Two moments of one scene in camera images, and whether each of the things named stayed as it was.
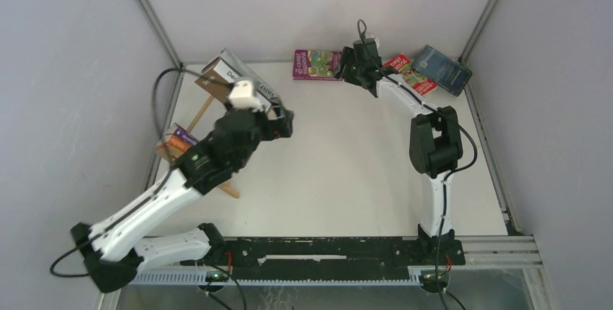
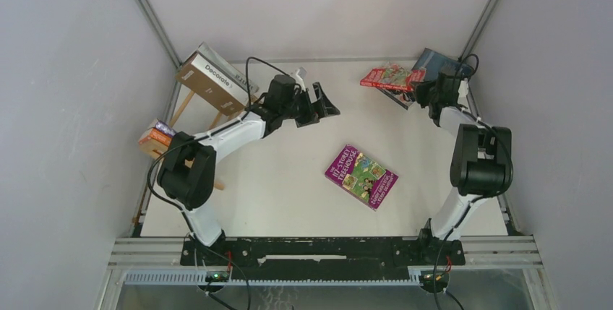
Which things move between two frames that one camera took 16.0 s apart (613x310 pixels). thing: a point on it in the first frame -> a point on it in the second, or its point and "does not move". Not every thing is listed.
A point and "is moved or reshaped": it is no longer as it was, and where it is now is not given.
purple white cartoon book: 185,136 is moved or reshaped
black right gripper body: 353,70 -> 426,93
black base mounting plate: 330,258 does not move
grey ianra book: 269,95 -> 226,69
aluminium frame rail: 479,253 does not move
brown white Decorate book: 217,77 is moved or reshaped
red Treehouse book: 403,65 is moved or reshaped
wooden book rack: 168,155 -> 162,152
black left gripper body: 265,129 -> 300,108
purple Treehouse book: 311,64 -> 361,176
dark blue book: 441,70 does not move
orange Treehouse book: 179,143 is moved or reshaped
